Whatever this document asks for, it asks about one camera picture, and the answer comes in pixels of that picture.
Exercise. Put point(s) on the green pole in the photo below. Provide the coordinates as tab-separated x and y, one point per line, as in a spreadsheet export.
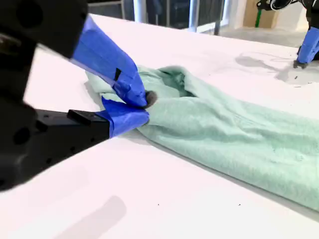
258	18

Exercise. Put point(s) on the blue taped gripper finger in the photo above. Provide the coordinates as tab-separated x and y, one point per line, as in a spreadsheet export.
104	52
309	47
124	119

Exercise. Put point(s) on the pale green t-shirt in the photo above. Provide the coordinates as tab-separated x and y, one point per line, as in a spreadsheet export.
236	139

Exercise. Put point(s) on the dark metal leg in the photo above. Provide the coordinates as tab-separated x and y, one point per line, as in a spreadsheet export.
217	17

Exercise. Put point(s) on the white window frame post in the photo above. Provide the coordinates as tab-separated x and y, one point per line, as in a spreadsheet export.
194	16
140	11

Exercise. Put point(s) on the tan wooden panel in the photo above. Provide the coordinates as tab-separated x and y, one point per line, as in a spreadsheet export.
268	18

